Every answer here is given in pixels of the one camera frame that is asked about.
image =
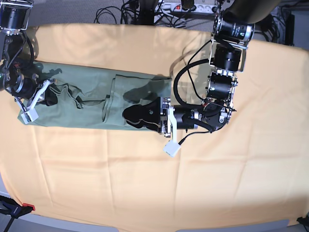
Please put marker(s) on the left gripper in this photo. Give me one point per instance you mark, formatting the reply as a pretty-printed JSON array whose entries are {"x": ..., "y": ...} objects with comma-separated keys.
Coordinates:
[{"x": 160, "y": 116}]

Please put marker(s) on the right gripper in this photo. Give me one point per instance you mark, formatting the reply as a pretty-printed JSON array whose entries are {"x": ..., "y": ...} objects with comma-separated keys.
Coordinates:
[{"x": 27, "y": 88}]

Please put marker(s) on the green T-shirt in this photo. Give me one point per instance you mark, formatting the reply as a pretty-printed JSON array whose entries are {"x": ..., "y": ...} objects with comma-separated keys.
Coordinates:
[{"x": 95, "y": 98}]

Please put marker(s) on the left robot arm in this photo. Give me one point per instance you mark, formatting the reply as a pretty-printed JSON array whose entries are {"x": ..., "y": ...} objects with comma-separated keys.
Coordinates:
[{"x": 233, "y": 29}]

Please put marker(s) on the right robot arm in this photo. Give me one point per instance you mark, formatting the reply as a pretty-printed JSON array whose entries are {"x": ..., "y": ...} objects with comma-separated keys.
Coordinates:
[{"x": 16, "y": 49}]

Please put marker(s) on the white power strip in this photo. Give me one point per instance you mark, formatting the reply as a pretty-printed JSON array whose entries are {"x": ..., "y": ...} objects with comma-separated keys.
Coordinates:
[{"x": 176, "y": 8}]

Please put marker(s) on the blue red bar clamp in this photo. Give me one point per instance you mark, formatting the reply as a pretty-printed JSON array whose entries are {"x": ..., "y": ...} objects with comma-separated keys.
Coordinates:
[{"x": 10, "y": 207}]

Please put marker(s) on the yellow table cloth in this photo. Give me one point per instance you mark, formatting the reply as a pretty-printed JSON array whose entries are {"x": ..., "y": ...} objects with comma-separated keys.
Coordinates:
[{"x": 254, "y": 170}]

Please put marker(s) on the black power adapter brick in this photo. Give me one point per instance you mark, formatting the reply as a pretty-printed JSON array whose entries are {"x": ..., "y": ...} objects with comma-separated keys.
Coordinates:
[{"x": 268, "y": 23}]

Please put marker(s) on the black clamp right corner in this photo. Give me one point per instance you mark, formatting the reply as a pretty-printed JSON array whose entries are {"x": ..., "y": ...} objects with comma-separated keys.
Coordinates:
[{"x": 304, "y": 221}]

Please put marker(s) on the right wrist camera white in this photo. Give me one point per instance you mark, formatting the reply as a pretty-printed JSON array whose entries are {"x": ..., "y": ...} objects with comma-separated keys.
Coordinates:
[{"x": 29, "y": 112}]

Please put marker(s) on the black stand post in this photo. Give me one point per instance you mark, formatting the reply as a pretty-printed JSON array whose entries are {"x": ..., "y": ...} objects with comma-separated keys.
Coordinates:
[{"x": 147, "y": 12}]

